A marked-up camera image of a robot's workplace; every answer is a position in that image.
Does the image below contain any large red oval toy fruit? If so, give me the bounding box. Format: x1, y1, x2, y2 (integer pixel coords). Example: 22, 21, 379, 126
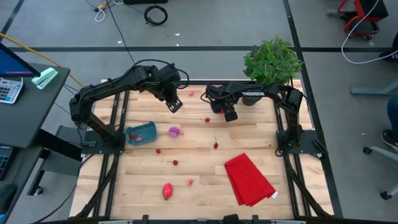
162, 182, 174, 201

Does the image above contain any coiled black cable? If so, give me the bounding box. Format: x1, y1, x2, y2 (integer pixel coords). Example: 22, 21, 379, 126
144, 5, 169, 27

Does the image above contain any dark grey desk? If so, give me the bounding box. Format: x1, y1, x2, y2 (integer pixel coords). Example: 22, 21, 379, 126
0, 63, 71, 149

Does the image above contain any person's leg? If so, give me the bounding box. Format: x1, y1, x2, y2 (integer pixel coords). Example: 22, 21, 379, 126
387, 95, 398, 134

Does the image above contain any teal plastic tupperware container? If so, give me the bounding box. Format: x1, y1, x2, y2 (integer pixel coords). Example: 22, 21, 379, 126
126, 121, 158, 147

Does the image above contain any office chair base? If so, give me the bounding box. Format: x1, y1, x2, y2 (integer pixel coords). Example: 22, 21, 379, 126
362, 146, 398, 201

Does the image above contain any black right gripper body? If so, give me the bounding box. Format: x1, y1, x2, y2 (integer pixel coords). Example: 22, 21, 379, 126
210, 99, 229, 113

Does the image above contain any computer monitor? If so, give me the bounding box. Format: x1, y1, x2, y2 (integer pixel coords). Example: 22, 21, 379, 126
0, 42, 42, 78

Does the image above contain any grey table foot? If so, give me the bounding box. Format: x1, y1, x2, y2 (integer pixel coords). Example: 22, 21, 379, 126
350, 81, 398, 96

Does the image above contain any red and black cart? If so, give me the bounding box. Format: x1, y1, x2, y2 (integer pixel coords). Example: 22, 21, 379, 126
337, 0, 389, 40

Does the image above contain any red folded cloth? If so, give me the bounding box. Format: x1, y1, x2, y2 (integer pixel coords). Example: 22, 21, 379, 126
224, 152, 279, 207

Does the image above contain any yellow floor cable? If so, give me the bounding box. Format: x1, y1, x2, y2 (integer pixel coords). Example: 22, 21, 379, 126
0, 32, 85, 88

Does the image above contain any long white floor cable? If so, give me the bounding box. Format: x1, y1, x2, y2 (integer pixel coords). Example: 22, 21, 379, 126
341, 0, 398, 65

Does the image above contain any thin black floor cable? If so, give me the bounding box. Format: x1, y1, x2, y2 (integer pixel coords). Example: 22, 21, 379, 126
104, 0, 137, 68

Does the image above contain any grey desk calculator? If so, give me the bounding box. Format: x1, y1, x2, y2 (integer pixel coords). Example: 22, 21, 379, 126
0, 77, 24, 104

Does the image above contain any black keyboard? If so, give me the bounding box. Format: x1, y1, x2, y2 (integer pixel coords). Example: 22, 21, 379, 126
0, 146, 14, 181

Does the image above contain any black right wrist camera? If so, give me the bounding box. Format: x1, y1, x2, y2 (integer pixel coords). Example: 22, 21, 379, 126
223, 106, 239, 123

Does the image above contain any black metal table frame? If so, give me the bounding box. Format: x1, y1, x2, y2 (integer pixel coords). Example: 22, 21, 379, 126
74, 79, 335, 224

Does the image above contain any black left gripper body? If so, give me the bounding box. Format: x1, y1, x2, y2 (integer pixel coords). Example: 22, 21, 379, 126
157, 83, 180, 103

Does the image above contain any person's shoe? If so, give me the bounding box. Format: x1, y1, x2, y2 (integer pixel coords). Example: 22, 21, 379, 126
379, 33, 398, 62
381, 129, 398, 152

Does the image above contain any green plant in black pot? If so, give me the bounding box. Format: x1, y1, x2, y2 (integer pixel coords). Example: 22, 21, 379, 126
242, 35, 303, 106

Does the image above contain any mint green stapler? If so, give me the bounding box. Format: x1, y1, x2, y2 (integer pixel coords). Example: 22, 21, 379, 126
31, 67, 59, 90

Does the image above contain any white looped cable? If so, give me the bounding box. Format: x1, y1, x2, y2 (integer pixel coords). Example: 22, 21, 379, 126
94, 6, 107, 24

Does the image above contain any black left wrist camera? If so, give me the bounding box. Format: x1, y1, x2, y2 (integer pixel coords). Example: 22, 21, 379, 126
165, 97, 184, 114

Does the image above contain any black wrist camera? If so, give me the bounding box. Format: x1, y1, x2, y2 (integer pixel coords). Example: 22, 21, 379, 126
223, 106, 239, 123
165, 97, 184, 114

